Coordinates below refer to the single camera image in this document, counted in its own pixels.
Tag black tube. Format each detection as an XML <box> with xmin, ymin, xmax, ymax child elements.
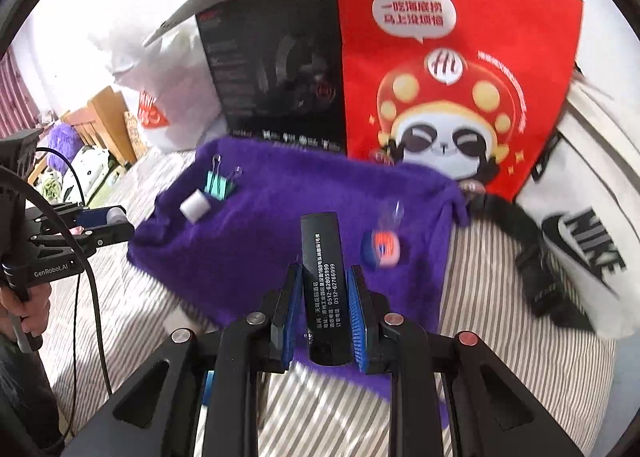
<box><xmin>300</xmin><ymin>212</ymin><xmax>353</xmax><ymax>368</ymax></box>

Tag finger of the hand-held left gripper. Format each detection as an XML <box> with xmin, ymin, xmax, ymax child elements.
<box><xmin>29</xmin><ymin>221</ymin><xmax>136</xmax><ymax>258</ymax></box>
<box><xmin>27</xmin><ymin>204</ymin><xmax>128</xmax><ymax>230</ymax></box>

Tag person's dark trousers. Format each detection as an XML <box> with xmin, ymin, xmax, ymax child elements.
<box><xmin>0</xmin><ymin>332</ymin><xmax>68</xmax><ymax>457</ymax></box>

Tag purple towel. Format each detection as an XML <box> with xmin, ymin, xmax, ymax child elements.
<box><xmin>127</xmin><ymin>136</ymin><xmax>471</xmax><ymax>405</ymax></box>

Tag striped grey quilt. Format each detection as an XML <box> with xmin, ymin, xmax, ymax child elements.
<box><xmin>47</xmin><ymin>147</ymin><xmax>618</xmax><ymax>457</ymax></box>

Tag black headset box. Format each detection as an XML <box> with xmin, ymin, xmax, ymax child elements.
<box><xmin>195</xmin><ymin>0</ymin><xmax>348</xmax><ymax>155</ymax></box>

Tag striped maroon curtain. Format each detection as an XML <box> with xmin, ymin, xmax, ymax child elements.
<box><xmin>0</xmin><ymin>47</ymin><xmax>43</xmax><ymax>138</ymax></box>

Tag wooden bedside furniture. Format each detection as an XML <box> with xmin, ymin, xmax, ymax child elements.
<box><xmin>62</xmin><ymin>86</ymin><xmax>148</xmax><ymax>168</ymax></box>

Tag white hollow cylinder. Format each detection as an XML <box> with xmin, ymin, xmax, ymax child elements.
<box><xmin>180</xmin><ymin>191</ymin><xmax>210</xmax><ymax>224</ymax></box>

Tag green binder clip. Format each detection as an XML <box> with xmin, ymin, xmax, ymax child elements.
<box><xmin>205</xmin><ymin>154</ymin><xmax>243</xmax><ymax>200</ymax></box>

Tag white plastic shopping bag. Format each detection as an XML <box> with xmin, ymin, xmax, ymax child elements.
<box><xmin>87</xmin><ymin>12</ymin><xmax>228</xmax><ymax>154</ymax></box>

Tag red paper bag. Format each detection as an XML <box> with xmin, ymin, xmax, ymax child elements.
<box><xmin>332</xmin><ymin>0</ymin><xmax>585</xmax><ymax>203</ymax></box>

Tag white black-spotted cloth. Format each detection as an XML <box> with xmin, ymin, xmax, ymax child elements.
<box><xmin>75</xmin><ymin>147</ymin><xmax>118</xmax><ymax>188</ymax></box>

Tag black cable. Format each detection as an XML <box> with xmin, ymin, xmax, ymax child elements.
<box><xmin>30</xmin><ymin>147</ymin><xmax>114</xmax><ymax>398</ymax></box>

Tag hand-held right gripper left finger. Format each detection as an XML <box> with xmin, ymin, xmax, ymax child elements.
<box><xmin>62</xmin><ymin>263</ymin><xmax>305</xmax><ymax>457</ymax></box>

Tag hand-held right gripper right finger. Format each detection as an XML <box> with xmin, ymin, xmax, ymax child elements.
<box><xmin>346</xmin><ymin>264</ymin><xmax>591</xmax><ymax>457</ymax></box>

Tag white waist bag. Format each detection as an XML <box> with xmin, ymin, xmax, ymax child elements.
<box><xmin>460</xmin><ymin>62</ymin><xmax>640</xmax><ymax>340</ymax></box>

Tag green cloth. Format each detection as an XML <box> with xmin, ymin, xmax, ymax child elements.
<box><xmin>40</xmin><ymin>172</ymin><xmax>76</xmax><ymax>203</ymax></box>

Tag purple fluffy cushion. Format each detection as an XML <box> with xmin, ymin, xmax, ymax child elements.
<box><xmin>49</xmin><ymin>124</ymin><xmax>83</xmax><ymax>169</ymax></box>

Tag person's left hand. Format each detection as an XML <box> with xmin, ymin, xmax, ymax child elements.
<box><xmin>0</xmin><ymin>281</ymin><xmax>53</xmax><ymax>338</ymax></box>

